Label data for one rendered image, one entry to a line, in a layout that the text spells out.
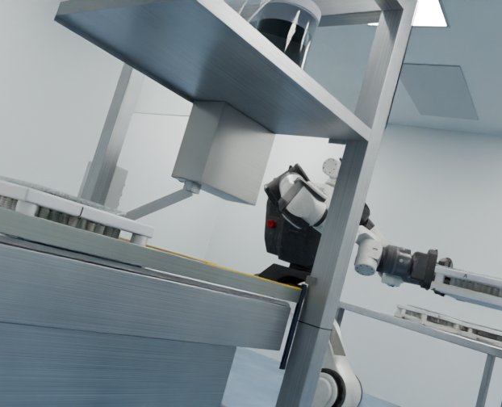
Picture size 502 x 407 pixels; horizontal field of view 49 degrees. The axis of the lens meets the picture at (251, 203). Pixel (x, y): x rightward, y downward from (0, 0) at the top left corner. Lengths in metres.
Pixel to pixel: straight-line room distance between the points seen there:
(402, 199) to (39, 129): 3.72
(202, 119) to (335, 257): 0.45
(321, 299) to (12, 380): 0.69
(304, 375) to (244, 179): 0.49
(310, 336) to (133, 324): 0.49
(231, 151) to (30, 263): 0.68
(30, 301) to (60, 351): 0.14
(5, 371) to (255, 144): 0.82
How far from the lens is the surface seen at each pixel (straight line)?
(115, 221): 0.90
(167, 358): 1.09
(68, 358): 0.95
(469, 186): 6.16
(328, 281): 1.30
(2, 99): 4.84
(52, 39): 5.11
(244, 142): 1.39
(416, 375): 6.03
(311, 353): 1.30
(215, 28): 0.96
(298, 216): 1.65
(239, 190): 1.40
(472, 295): 1.70
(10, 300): 0.81
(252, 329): 1.19
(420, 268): 1.77
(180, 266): 0.99
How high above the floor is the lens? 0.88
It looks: 7 degrees up
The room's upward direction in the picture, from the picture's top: 16 degrees clockwise
